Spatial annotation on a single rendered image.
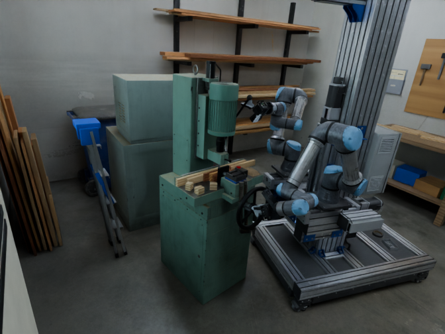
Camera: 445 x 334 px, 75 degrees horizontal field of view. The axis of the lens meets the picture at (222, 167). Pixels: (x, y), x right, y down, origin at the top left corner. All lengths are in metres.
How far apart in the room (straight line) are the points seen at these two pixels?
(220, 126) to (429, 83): 3.31
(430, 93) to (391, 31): 2.49
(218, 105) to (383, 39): 1.08
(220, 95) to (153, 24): 2.49
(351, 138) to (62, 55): 3.18
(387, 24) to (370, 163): 0.89
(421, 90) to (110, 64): 3.92
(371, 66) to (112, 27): 2.88
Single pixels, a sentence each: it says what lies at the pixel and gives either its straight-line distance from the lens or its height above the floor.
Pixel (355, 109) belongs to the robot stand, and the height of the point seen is 1.39.
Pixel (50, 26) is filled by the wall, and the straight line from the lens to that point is 3.84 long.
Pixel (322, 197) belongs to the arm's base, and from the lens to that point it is 1.99.
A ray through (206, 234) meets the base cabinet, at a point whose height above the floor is 0.61.
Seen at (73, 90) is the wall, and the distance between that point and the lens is 3.90.
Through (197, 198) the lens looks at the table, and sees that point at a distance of 1.67.
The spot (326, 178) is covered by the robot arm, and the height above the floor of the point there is 0.98.
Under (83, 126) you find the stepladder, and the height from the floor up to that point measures 1.14.
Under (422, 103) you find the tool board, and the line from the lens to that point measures 4.60.
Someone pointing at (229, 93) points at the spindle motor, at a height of 1.46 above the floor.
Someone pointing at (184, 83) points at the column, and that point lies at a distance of 1.93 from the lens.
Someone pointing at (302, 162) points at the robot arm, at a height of 1.17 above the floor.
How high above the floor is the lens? 1.72
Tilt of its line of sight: 23 degrees down
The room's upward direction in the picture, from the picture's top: 4 degrees clockwise
